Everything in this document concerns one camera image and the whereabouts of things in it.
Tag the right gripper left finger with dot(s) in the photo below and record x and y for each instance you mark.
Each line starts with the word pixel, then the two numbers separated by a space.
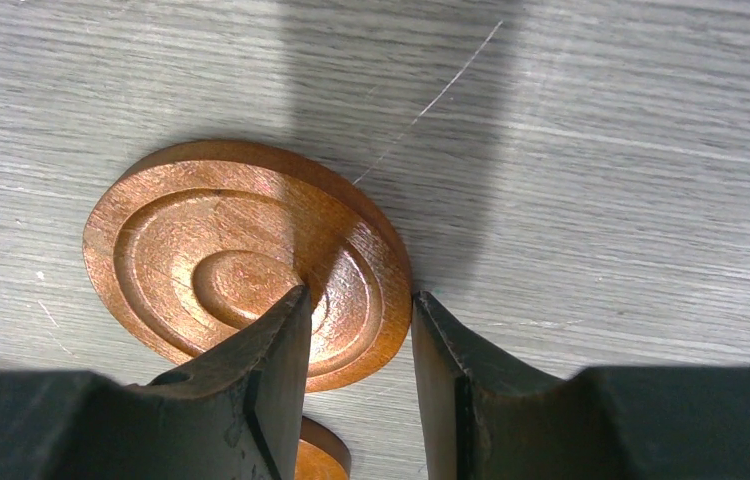
pixel 233 412

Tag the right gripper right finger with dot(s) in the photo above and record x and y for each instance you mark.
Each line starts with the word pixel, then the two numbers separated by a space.
pixel 487 415

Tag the brown wooden coaster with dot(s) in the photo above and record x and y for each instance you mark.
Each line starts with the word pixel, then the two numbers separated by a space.
pixel 196 241
pixel 322 455

